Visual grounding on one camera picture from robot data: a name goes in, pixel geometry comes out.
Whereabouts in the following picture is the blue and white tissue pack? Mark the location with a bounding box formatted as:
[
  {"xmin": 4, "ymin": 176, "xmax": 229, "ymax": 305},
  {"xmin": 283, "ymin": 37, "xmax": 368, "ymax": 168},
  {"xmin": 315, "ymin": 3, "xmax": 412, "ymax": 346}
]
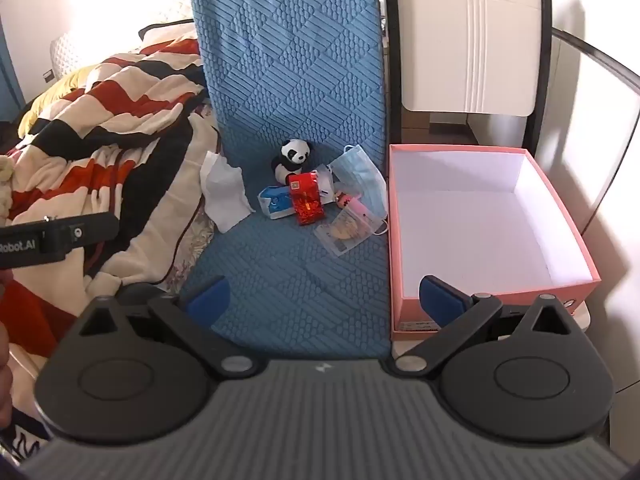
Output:
[{"xmin": 257, "ymin": 185, "xmax": 302, "ymax": 221}]

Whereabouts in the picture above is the beige plush toy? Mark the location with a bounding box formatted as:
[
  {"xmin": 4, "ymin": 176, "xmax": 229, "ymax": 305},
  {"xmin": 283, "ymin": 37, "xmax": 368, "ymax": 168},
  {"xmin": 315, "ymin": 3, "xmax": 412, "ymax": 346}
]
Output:
[{"xmin": 0, "ymin": 154, "xmax": 15, "ymax": 222}]

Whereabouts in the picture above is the clear cookie packet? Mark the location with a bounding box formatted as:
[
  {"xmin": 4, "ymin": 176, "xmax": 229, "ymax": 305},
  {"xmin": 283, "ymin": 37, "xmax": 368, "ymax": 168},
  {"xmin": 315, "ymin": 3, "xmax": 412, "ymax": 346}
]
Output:
[{"xmin": 315, "ymin": 207, "xmax": 390, "ymax": 259}]

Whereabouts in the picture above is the yellow blanket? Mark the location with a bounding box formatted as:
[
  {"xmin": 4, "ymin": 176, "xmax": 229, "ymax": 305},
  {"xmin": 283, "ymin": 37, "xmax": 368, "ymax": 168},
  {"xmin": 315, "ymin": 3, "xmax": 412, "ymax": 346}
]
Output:
[{"xmin": 17, "ymin": 62, "xmax": 103, "ymax": 133}]

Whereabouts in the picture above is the red black cream striped blanket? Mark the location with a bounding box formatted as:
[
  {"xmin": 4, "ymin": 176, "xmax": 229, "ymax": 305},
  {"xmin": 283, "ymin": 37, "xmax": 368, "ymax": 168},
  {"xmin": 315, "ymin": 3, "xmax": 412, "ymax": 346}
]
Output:
[{"xmin": 0, "ymin": 37, "xmax": 221, "ymax": 358}]

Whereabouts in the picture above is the white plastic bag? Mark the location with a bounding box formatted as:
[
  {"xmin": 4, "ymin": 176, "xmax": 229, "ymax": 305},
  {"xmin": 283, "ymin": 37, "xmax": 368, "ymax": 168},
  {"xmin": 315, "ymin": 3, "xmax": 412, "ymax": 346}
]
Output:
[{"xmin": 200, "ymin": 151, "xmax": 256, "ymax": 234}]

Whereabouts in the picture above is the white textured pillow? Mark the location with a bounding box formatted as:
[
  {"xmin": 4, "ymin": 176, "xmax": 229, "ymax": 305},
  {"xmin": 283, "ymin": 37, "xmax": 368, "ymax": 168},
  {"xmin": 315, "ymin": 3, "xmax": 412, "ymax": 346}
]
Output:
[{"xmin": 49, "ymin": 30, "xmax": 103, "ymax": 82}]

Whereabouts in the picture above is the black chair frame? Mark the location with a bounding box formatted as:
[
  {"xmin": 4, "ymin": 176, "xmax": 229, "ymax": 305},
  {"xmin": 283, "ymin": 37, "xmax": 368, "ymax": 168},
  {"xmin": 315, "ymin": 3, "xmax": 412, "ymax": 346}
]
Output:
[{"xmin": 376, "ymin": 0, "xmax": 404, "ymax": 147}]

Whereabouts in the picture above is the shiny red snack packet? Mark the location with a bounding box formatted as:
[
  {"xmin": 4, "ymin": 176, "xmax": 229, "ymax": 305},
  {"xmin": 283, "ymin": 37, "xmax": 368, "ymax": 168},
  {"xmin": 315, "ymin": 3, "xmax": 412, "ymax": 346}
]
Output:
[{"xmin": 288, "ymin": 172, "xmax": 326, "ymax": 227}]

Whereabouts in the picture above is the panda plush toy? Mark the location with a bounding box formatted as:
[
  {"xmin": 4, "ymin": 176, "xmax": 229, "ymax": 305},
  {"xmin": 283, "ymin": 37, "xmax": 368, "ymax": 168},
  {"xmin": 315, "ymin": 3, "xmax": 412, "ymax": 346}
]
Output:
[{"xmin": 271, "ymin": 139, "xmax": 313, "ymax": 186}]

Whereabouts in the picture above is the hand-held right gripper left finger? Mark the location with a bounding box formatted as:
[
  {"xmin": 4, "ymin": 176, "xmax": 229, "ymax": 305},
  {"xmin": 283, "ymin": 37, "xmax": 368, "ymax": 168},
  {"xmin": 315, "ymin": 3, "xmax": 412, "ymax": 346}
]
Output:
[{"xmin": 75, "ymin": 276, "xmax": 261, "ymax": 378}]

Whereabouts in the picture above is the glass panel with dark rim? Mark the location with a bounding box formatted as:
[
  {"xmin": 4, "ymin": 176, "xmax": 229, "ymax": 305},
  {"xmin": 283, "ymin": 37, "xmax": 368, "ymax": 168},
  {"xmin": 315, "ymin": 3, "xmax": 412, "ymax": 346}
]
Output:
[{"xmin": 547, "ymin": 27, "xmax": 640, "ymax": 241}]

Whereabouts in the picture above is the blue textured chair cushion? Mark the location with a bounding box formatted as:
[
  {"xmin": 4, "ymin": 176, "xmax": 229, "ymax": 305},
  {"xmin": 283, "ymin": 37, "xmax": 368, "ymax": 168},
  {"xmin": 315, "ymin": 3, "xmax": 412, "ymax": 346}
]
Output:
[{"xmin": 179, "ymin": 0, "xmax": 392, "ymax": 361}]

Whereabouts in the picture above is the pink cardboard box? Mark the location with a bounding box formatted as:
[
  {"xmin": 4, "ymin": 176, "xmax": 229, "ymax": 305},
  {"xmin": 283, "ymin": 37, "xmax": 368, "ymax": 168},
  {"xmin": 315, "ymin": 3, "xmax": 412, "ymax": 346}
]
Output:
[{"xmin": 387, "ymin": 143, "xmax": 601, "ymax": 342}]

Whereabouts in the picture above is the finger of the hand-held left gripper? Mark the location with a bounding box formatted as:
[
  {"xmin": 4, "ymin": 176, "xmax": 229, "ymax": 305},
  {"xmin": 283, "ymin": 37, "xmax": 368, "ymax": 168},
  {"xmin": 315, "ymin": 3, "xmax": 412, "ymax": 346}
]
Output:
[{"xmin": 41, "ymin": 212, "xmax": 120, "ymax": 252}]

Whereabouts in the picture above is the blue face mask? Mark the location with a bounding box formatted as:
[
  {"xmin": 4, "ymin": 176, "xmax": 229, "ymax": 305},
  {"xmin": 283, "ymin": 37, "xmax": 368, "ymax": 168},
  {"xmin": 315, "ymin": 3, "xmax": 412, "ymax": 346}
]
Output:
[{"xmin": 327, "ymin": 144, "xmax": 389, "ymax": 235}]

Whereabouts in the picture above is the floral bed sheet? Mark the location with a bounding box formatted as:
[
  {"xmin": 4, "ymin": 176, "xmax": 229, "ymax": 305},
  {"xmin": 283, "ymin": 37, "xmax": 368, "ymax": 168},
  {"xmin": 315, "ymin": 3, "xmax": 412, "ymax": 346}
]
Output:
[{"xmin": 162, "ymin": 195, "xmax": 222, "ymax": 293}]

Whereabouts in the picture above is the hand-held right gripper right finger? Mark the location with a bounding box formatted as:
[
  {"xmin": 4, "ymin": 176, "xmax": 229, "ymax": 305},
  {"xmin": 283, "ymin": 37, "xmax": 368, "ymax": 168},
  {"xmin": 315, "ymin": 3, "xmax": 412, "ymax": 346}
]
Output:
[{"xmin": 387, "ymin": 275, "xmax": 577, "ymax": 377}]

